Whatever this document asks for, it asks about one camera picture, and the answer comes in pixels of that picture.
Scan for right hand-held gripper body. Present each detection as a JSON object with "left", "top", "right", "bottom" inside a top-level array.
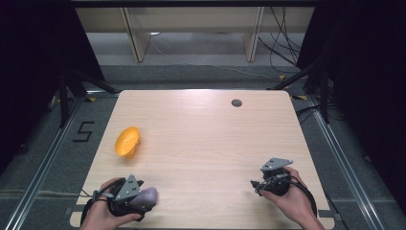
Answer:
[{"left": 259, "top": 156, "right": 294, "bottom": 197}]

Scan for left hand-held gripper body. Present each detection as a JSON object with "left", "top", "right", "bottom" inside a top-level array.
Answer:
[{"left": 106, "top": 173, "right": 158, "bottom": 222}]

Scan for purple eggplant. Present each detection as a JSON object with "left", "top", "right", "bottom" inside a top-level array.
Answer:
[{"left": 129, "top": 186, "right": 159, "bottom": 209}]

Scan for person's right hand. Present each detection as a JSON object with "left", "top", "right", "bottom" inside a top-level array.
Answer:
[{"left": 259, "top": 166, "right": 318, "bottom": 230}]

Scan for person's left hand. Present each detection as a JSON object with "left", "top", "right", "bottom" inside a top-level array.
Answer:
[{"left": 79, "top": 177, "right": 142, "bottom": 230}]

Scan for orange plastic bowl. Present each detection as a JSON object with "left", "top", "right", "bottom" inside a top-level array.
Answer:
[{"left": 114, "top": 126, "right": 142, "bottom": 160}]

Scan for black tape floor numeral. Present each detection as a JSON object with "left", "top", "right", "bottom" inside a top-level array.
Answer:
[{"left": 72, "top": 121, "right": 96, "bottom": 144}]

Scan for black metal stand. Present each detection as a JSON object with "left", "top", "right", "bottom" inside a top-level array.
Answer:
[
  {"left": 56, "top": 66, "right": 122, "bottom": 129},
  {"left": 267, "top": 57, "right": 333, "bottom": 125}
]

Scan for black curtain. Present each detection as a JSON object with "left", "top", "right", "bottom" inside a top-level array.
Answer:
[
  {"left": 296, "top": 0, "right": 406, "bottom": 205},
  {"left": 0, "top": 0, "right": 106, "bottom": 175}
]

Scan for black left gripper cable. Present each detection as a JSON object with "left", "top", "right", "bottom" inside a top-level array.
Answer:
[{"left": 79, "top": 177, "right": 127, "bottom": 226}]

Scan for metal floor rail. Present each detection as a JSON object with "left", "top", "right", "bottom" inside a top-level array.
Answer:
[
  {"left": 306, "top": 95, "right": 386, "bottom": 230},
  {"left": 4, "top": 91, "right": 91, "bottom": 230}
]

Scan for black floor cables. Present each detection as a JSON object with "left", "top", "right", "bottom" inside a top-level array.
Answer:
[{"left": 294, "top": 103, "right": 340, "bottom": 127}]

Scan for black hanging cables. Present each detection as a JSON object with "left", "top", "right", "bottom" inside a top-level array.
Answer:
[{"left": 258, "top": 6, "right": 308, "bottom": 75}]

